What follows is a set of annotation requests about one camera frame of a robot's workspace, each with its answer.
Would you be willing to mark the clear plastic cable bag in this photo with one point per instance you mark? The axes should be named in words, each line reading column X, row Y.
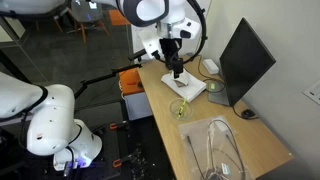
column 212, row 152

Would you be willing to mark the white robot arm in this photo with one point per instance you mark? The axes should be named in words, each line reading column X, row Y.
column 53, row 129

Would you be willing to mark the wooden chair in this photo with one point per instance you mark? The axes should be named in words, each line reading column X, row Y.
column 87, row 15

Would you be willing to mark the clear glass bowl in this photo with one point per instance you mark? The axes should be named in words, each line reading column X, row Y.
column 174, row 106

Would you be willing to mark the black computer mouse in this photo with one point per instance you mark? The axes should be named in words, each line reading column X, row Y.
column 248, row 114

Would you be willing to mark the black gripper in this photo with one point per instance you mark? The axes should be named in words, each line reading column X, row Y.
column 170, row 49

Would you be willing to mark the white power adapter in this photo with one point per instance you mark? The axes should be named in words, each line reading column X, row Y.
column 211, row 67

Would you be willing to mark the yellow-green pen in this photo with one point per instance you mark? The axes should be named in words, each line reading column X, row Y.
column 181, row 108

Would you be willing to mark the black computer monitor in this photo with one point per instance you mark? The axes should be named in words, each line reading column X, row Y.
column 243, row 62

